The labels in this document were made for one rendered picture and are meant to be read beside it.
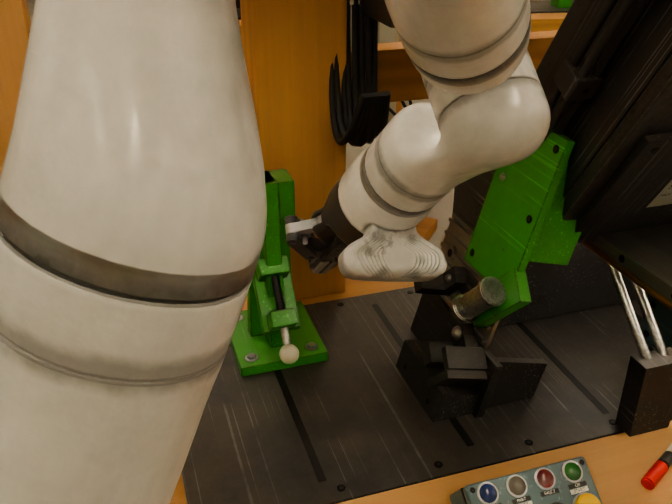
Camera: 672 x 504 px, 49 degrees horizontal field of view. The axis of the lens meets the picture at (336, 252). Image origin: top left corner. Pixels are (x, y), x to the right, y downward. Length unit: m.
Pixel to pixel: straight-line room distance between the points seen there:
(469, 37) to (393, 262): 0.26
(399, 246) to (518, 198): 0.36
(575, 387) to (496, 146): 0.68
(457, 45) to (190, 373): 0.21
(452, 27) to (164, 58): 0.17
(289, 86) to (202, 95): 0.89
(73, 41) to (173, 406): 0.12
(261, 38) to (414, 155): 0.61
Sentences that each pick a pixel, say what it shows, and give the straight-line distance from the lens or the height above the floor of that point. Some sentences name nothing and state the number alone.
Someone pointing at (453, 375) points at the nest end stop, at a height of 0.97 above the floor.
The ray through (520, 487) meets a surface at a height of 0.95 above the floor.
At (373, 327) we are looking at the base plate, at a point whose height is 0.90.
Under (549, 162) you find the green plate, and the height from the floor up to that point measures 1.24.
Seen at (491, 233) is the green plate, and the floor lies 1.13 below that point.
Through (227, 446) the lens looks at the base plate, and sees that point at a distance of 0.98.
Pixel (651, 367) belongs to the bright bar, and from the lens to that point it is 0.99.
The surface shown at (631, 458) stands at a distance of 1.02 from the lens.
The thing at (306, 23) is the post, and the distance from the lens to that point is 1.11.
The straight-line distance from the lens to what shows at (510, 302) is 0.93.
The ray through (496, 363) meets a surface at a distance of 0.99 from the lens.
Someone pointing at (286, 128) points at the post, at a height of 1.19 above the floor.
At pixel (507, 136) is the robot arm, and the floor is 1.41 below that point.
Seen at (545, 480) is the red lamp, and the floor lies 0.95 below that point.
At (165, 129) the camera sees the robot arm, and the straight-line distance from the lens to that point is 0.23.
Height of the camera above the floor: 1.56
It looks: 28 degrees down
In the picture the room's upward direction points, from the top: straight up
